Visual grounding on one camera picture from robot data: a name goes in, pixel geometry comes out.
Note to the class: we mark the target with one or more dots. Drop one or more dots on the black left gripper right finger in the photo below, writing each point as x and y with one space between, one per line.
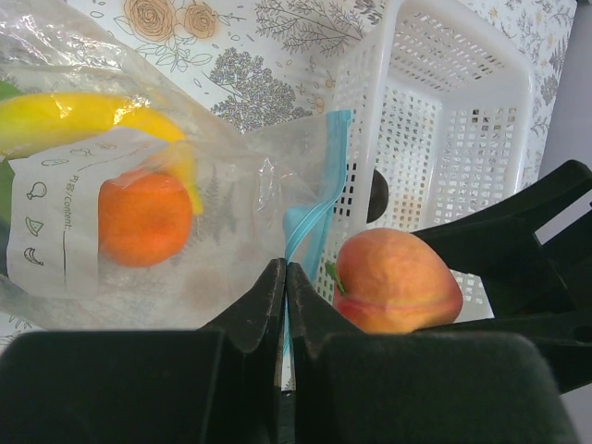
353 387

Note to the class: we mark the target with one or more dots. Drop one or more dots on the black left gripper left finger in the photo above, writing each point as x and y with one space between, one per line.
214 384

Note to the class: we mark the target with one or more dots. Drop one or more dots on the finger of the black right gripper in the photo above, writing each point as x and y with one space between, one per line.
564 340
499 245

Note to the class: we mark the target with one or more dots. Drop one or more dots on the peach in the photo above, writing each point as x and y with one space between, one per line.
390 281

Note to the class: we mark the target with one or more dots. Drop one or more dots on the dark mangosteen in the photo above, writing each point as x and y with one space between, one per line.
379 198

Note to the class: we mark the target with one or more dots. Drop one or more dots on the orange mandarin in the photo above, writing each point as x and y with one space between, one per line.
144 218

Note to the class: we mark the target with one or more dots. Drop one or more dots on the clear zip top bag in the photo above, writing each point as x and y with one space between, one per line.
255 196

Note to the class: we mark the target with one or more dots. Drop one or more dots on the yellow banana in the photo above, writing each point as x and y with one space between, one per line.
35 122

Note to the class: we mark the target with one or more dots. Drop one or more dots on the green starfruit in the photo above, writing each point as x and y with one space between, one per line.
7 90

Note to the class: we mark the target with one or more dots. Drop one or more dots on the white plastic perforated basket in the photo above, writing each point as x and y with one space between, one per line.
441 104

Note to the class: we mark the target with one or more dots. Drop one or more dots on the floral tablecloth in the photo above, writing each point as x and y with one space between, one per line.
238 87

